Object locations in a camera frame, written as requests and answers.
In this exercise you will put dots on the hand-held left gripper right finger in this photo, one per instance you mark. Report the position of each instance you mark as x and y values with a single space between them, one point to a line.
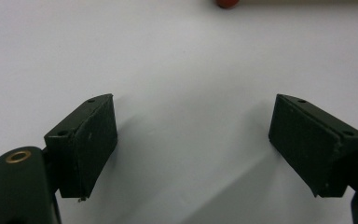
310 146

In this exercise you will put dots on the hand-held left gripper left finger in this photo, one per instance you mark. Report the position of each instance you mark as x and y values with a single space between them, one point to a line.
87 146

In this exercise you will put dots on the red round object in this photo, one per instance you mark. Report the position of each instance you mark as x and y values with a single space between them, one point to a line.
227 3

